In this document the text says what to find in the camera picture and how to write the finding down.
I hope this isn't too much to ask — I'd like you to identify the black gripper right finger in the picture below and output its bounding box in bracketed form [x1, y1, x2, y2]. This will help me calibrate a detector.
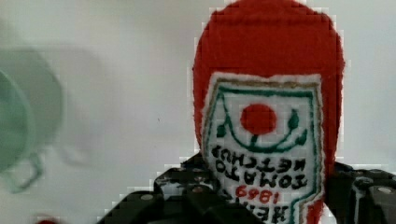
[325, 162, 396, 224]

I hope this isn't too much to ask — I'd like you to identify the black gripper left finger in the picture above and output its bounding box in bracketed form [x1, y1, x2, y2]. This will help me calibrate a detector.
[97, 154, 262, 224]

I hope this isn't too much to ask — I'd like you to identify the red plush ketchup bottle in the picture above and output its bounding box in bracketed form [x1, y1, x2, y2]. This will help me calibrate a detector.
[192, 0, 345, 224]

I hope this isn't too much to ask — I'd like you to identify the small dark red berry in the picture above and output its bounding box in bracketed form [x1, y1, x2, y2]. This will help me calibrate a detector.
[34, 215, 62, 224]

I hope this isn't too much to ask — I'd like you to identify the green plastic mug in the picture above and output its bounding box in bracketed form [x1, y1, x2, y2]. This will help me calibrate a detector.
[0, 49, 64, 193]

